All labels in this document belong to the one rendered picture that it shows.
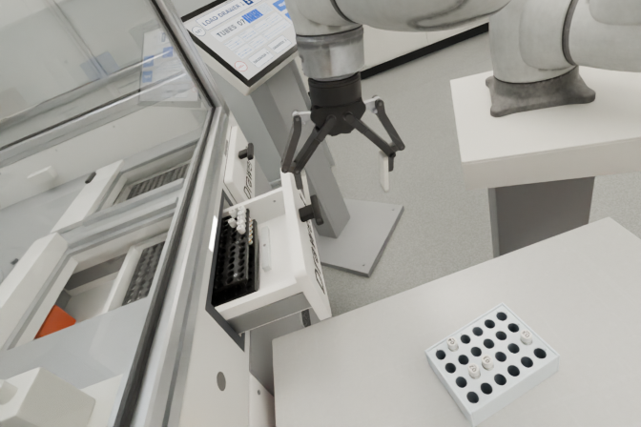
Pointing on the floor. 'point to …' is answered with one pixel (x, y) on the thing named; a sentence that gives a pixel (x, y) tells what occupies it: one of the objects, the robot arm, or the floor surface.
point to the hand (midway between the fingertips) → (345, 190)
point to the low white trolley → (568, 409)
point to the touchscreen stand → (327, 187)
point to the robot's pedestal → (537, 212)
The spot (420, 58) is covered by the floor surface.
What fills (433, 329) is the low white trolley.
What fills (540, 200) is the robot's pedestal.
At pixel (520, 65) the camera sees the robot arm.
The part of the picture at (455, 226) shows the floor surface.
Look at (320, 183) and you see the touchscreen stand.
